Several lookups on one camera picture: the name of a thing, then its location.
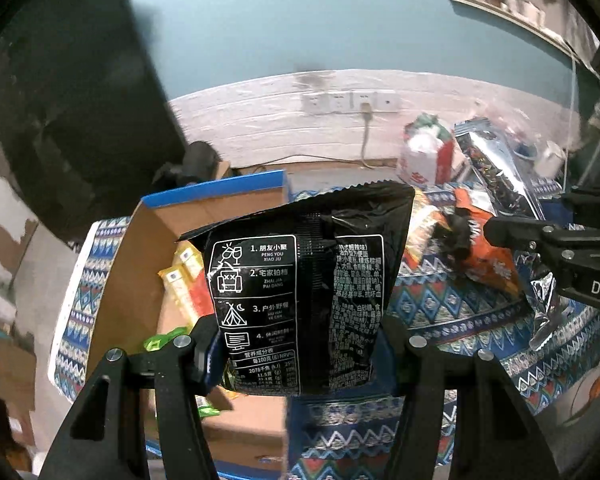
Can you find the green snack packet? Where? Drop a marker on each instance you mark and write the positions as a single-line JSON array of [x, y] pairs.
[[165, 340]]

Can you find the blue patterned tablecloth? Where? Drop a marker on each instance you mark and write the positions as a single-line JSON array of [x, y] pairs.
[[445, 320]]

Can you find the wall shelf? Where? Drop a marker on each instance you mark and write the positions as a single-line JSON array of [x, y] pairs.
[[515, 17]]

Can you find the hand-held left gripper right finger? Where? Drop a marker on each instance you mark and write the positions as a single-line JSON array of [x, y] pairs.
[[392, 360]]

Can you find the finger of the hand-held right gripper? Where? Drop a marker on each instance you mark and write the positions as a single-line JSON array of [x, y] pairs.
[[515, 235]]

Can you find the beige noodle snack packet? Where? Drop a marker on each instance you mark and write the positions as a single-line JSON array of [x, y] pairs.
[[422, 232]]

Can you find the red and white carton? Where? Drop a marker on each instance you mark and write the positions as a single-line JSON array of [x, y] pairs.
[[422, 157]]

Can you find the blue-rimmed cardboard box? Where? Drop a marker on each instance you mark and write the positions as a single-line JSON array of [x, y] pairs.
[[130, 280]]

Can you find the black round device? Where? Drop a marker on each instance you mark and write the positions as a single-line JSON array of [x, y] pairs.
[[195, 162]]

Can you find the silver foil snack packet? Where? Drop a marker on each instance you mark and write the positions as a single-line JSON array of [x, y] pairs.
[[500, 165]]

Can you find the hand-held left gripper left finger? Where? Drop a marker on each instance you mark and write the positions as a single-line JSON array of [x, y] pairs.
[[201, 360]]

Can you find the large dark cloth cover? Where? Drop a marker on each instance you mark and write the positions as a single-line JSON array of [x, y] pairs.
[[70, 110]]

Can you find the black snack packet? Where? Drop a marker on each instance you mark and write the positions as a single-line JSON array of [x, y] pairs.
[[305, 285]]

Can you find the blue bucket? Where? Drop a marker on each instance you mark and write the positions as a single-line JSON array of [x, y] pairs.
[[517, 140]]

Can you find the long gold snack packet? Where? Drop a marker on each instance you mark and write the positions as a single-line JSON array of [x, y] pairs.
[[190, 259]]

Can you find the white kettle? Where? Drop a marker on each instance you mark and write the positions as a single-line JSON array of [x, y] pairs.
[[549, 157]]

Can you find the yellow wafer packet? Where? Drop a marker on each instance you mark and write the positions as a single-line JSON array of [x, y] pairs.
[[176, 292]]

